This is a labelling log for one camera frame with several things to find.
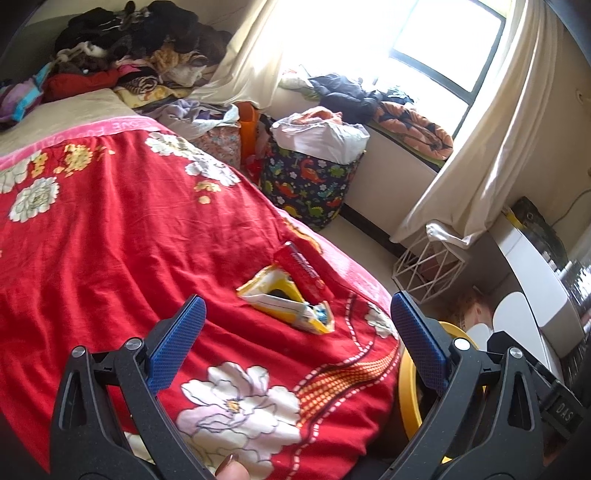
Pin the yellow snack bag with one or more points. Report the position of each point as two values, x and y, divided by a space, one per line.
273 292

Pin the cream curtain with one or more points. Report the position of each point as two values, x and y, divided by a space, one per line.
250 68
499 135

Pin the orange patterned quilt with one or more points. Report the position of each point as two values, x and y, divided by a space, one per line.
415 130

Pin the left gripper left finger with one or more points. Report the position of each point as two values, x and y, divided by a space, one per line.
86 438

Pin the right cream curtain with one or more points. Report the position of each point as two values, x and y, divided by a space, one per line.
499 135

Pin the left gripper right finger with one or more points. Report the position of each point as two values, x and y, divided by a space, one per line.
486 423

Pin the dark jacket on sill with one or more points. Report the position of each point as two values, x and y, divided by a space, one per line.
357 105

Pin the orange bag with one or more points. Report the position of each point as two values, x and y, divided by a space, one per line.
248 120

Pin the left cream curtain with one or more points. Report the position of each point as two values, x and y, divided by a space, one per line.
250 68

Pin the yellow rimmed black trash bin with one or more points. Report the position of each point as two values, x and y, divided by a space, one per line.
408 391

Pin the white wire side table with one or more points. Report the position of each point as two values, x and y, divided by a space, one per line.
430 265

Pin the red tube package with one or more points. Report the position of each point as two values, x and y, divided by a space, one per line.
305 277

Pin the clear cosmetics organizer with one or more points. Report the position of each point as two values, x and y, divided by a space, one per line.
576 280

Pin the window with black frame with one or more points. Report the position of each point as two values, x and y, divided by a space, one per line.
437 52

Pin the red floral blanket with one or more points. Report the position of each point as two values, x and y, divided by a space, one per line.
109 228

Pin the black bag on dresser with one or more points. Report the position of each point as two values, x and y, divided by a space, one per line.
539 232

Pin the pile of clothes on bed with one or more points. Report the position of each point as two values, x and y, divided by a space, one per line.
133 51

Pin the pink floral storage box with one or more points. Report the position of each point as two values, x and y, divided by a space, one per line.
223 143

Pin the left hand painted nails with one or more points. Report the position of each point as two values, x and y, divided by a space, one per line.
231 469

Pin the dinosaur print laundry basket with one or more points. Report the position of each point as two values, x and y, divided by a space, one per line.
309 164

